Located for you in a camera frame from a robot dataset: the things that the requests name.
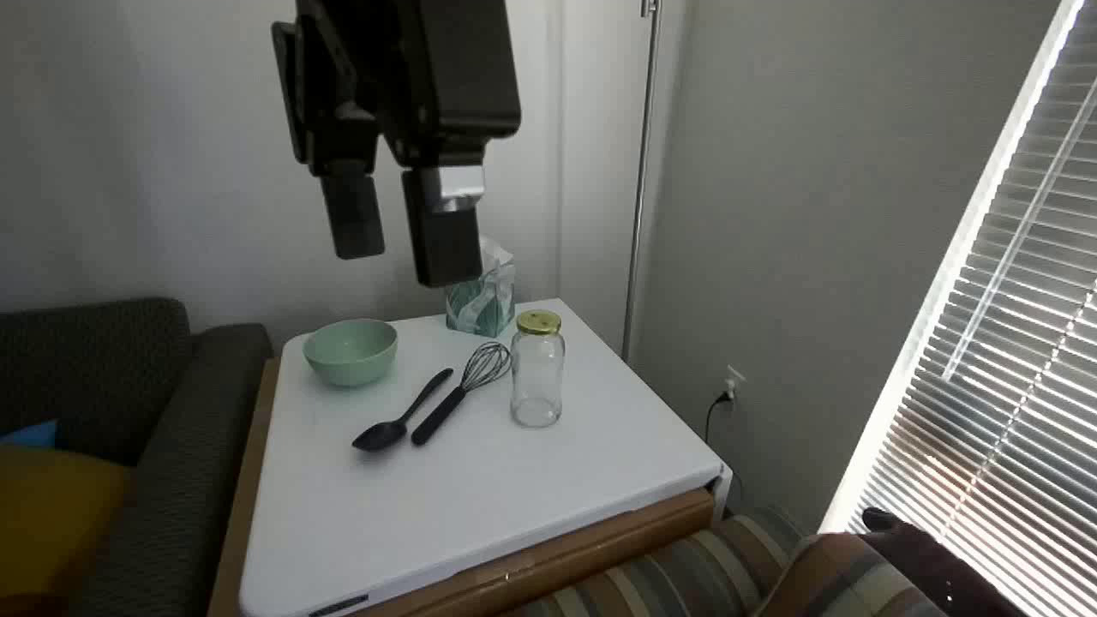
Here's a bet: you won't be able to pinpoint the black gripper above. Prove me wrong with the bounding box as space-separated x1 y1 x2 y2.
298 101 487 289

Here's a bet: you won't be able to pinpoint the black plastic spoon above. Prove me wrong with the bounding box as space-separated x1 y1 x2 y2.
353 369 453 452

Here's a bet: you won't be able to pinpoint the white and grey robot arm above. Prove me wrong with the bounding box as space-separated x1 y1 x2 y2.
269 0 522 289

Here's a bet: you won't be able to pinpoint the light green bowl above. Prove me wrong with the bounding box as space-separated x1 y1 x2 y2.
301 318 396 386

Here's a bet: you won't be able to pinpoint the teal patterned tissue box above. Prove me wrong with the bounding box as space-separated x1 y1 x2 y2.
445 236 515 337

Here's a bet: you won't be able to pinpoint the clear glass jar yellow lid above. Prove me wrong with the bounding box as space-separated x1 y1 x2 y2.
509 308 564 427

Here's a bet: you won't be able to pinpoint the white table top board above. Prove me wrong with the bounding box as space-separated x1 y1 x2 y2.
236 316 730 617

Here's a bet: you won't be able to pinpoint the dark grey sofa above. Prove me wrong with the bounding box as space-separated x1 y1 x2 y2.
0 297 269 617

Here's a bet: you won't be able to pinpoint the wooden table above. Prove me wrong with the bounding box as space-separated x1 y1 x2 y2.
204 359 717 617

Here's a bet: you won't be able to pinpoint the blue cushion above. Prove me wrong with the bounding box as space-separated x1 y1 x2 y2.
0 417 57 449

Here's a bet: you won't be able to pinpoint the yellow cushion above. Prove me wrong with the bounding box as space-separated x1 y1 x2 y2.
0 444 131 613

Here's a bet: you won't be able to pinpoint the striped armchair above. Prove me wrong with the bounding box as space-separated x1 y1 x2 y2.
500 514 947 617

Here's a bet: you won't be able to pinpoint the white window blinds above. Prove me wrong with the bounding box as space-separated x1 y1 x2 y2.
822 0 1097 617

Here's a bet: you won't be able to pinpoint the dark brown pillow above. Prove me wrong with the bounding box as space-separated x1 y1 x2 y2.
859 506 1026 617

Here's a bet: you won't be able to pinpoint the white wall outlet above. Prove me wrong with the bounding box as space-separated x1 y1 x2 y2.
723 363 746 401

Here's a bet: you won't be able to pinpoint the black power cable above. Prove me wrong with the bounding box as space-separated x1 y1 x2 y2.
700 386 735 444

